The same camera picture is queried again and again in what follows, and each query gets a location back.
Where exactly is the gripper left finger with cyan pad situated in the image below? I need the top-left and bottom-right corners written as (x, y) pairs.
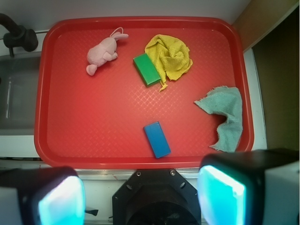
top-left (0, 167), bottom-right (85, 225)

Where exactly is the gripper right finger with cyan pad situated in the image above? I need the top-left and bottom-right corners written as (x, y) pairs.
top-left (197, 148), bottom-right (300, 225)

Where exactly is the pink plush bunny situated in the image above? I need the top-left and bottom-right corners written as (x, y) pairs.
top-left (86, 27), bottom-right (129, 76)

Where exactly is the light teal cloth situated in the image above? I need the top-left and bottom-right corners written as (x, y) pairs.
top-left (194, 86), bottom-right (243, 153)

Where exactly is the blue rectangular block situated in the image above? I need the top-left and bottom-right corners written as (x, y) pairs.
top-left (144, 121), bottom-right (171, 158)

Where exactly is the stainless steel sink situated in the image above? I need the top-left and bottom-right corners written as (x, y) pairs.
top-left (0, 52), bottom-right (41, 135)

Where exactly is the green rectangular block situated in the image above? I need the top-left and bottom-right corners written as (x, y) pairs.
top-left (133, 53), bottom-right (161, 87)

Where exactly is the yellow cloth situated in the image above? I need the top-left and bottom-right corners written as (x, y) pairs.
top-left (144, 34), bottom-right (193, 91)

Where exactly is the dark metal faucet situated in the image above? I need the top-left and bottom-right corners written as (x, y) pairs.
top-left (0, 13), bottom-right (38, 58)

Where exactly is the black octagonal mount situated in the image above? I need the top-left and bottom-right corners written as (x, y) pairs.
top-left (112, 169), bottom-right (202, 225)

